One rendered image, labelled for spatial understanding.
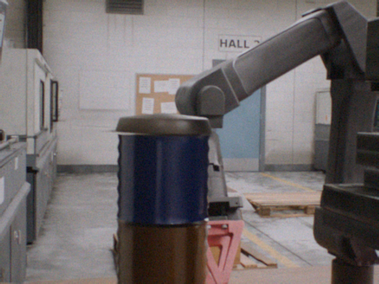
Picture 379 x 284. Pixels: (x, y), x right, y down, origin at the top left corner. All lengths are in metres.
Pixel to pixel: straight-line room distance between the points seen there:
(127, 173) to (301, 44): 0.63
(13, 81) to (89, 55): 6.27
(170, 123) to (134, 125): 0.01
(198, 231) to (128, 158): 0.04
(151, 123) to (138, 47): 11.12
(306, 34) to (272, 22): 11.14
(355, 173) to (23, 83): 4.34
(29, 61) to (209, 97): 4.34
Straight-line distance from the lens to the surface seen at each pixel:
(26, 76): 5.05
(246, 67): 0.80
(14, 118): 5.06
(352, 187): 0.48
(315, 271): 1.16
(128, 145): 0.23
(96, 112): 11.23
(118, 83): 11.26
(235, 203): 0.73
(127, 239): 0.23
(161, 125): 0.22
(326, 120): 11.64
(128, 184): 0.23
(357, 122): 0.88
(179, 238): 0.23
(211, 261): 0.73
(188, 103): 0.77
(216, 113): 0.76
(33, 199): 5.15
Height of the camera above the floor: 1.20
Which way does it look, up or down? 3 degrees down
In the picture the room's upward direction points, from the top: 1 degrees clockwise
